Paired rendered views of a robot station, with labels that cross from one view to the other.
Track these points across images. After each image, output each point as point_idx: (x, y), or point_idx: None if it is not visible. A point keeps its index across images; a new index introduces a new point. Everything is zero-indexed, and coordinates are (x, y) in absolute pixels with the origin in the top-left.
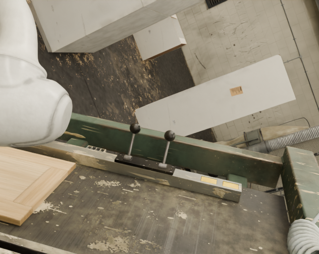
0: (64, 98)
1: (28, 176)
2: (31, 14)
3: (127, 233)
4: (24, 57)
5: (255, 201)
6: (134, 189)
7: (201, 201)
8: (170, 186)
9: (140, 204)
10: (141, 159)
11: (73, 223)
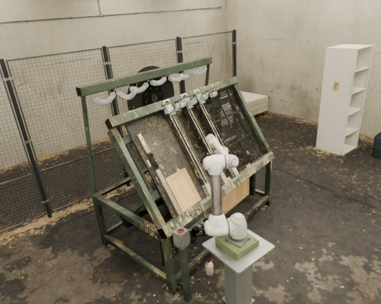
0: (210, 134)
1: (177, 181)
2: (215, 142)
3: (169, 149)
4: (215, 138)
5: (134, 131)
6: (157, 159)
7: (147, 142)
8: None
9: (160, 154)
10: (153, 163)
11: (175, 160)
